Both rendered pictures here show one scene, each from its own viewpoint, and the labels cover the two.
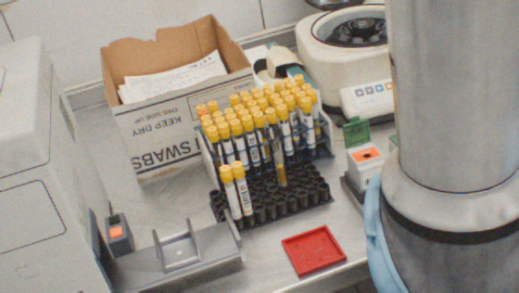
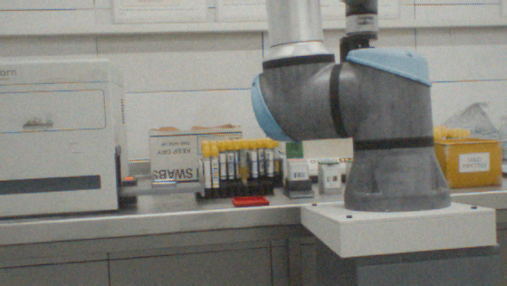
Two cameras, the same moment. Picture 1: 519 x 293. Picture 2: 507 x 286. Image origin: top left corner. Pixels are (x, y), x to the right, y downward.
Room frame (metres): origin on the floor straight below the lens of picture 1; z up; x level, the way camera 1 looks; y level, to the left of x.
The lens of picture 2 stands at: (-0.54, -0.11, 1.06)
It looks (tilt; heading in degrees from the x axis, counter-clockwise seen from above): 3 degrees down; 3
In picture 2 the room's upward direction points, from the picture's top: 2 degrees counter-clockwise
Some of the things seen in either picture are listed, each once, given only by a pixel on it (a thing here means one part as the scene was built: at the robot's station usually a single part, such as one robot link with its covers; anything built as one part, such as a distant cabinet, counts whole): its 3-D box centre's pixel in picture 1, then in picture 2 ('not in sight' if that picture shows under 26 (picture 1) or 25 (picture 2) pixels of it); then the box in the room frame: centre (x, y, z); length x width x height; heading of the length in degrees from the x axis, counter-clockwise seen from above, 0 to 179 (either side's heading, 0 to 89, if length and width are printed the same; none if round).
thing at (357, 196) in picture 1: (367, 186); (298, 186); (0.61, -0.14, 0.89); 0.09 x 0.05 x 0.04; 9
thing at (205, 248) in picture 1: (162, 256); (153, 184); (0.52, 0.15, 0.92); 0.21 x 0.07 x 0.05; 101
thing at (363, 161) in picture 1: (366, 171); (297, 174); (0.61, -0.14, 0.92); 0.05 x 0.04 x 0.06; 9
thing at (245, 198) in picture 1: (264, 172); (232, 169); (0.64, 0.00, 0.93); 0.17 x 0.09 x 0.11; 102
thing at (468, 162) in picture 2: not in sight; (459, 162); (0.70, -0.52, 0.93); 0.13 x 0.13 x 0.10; 11
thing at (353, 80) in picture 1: (367, 56); (327, 153); (0.93, -0.24, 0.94); 0.30 x 0.24 x 0.12; 2
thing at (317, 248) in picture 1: (312, 249); (250, 201); (0.52, -0.04, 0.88); 0.07 x 0.07 x 0.01; 11
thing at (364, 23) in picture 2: not in sight; (362, 26); (0.71, -0.31, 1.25); 0.08 x 0.08 x 0.05
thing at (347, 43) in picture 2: not in sight; (359, 61); (0.71, -0.30, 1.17); 0.09 x 0.08 x 0.12; 96
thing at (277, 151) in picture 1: (281, 169); (243, 170); (0.64, -0.02, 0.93); 0.01 x 0.01 x 0.10; 12
